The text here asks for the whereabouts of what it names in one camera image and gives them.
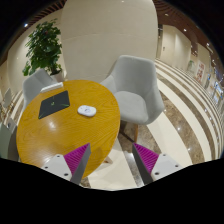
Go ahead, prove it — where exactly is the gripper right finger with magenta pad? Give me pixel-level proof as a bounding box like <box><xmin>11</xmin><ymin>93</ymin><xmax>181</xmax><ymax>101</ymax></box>
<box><xmin>132</xmin><ymin>143</ymin><xmax>182</xmax><ymax>185</ymax></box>

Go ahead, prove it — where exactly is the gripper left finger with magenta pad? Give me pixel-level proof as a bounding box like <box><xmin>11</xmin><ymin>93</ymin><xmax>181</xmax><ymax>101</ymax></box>
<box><xmin>42</xmin><ymin>143</ymin><xmax>91</xmax><ymax>185</ymax></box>

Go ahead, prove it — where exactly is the white computer mouse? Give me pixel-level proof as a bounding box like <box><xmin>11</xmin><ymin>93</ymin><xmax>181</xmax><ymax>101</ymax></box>
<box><xmin>78</xmin><ymin>105</ymin><xmax>96</xmax><ymax>117</ymax></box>

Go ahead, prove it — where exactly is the black mouse pad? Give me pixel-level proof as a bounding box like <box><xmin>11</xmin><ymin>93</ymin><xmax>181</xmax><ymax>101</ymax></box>
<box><xmin>38</xmin><ymin>91</ymin><xmax>70</xmax><ymax>119</ymax></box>

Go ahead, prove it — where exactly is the round wooden table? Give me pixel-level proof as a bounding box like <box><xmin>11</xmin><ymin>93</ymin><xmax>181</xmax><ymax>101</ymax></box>
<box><xmin>16</xmin><ymin>80</ymin><xmax>120</xmax><ymax>176</ymax></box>

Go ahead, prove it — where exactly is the grey chair at left edge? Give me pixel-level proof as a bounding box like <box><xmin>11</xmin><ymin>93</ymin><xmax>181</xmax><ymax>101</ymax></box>
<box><xmin>0</xmin><ymin>119</ymin><xmax>19</xmax><ymax>161</ymax></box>

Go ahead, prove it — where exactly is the white box on table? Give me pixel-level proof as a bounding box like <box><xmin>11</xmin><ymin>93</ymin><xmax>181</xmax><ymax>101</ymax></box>
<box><xmin>40</xmin><ymin>82</ymin><xmax>63</xmax><ymax>93</ymax></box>

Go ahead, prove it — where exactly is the grey armchair right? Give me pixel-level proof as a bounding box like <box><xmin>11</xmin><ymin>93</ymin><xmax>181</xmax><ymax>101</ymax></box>
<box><xmin>99</xmin><ymin>54</ymin><xmax>166</xmax><ymax>144</ymax></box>

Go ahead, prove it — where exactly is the grey armchair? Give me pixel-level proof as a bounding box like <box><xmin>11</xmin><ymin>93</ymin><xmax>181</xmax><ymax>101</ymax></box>
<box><xmin>99</xmin><ymin>54</ymin><xmax>166</xmax><ymax>144</ymax></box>
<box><xmin>23</xmin><ymin>69</ymin><xmax>55</xmax><ymax>109</ymax></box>

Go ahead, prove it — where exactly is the grey armchair left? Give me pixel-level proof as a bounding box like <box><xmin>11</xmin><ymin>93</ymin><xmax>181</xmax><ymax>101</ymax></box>
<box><xmin>23</xmin><ymin>69</ymin><xmax>55</xmax><ymax>109</ymax></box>

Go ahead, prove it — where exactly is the green potted plant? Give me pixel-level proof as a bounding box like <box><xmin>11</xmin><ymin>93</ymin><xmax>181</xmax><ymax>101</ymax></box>
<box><xmin>22</xmin><ymin>19</ymin><xmax>62</xmax><ymax>76</ymax></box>

